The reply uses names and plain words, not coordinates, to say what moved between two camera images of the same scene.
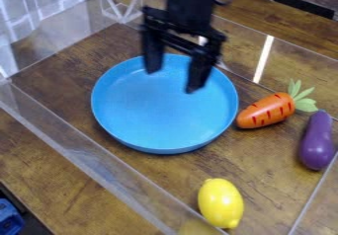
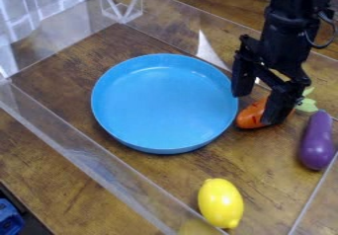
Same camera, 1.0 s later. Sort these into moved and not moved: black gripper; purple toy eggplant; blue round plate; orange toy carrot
Moved: black gripper
Not moved: orange toy carrot; purple toy eggplant; blue round plate
